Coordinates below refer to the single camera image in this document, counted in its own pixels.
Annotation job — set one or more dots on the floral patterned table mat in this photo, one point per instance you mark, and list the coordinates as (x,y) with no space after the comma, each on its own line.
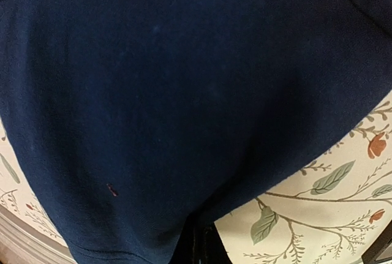
(331,211)

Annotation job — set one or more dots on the navy blue printed t-shirt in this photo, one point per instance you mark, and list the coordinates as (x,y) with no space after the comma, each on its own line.
(129,116)

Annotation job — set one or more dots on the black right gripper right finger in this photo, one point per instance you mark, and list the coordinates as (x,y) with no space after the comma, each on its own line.
(213,251)

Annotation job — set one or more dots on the aluminium front rail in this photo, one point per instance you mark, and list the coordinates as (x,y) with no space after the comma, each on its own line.
(29,244)

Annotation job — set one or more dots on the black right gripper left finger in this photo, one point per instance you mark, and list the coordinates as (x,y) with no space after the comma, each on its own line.
(186,250)

